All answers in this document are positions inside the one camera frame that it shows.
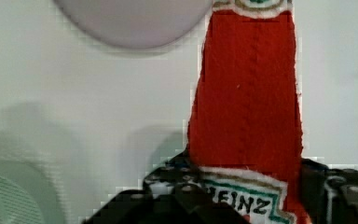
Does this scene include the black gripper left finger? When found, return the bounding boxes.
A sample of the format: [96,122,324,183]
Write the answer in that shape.
[82,151,250,224]

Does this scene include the grey round plate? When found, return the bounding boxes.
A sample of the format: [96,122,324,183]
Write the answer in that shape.
[52,0,212,49]

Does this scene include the green oval strainer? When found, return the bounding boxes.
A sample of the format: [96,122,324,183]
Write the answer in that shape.
[0,175,65,224]

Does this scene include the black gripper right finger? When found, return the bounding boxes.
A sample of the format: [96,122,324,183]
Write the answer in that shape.
[300,159,358,224]

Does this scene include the red plush ketchup bottle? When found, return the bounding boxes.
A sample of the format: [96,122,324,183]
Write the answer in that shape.
[187,0,310,224]

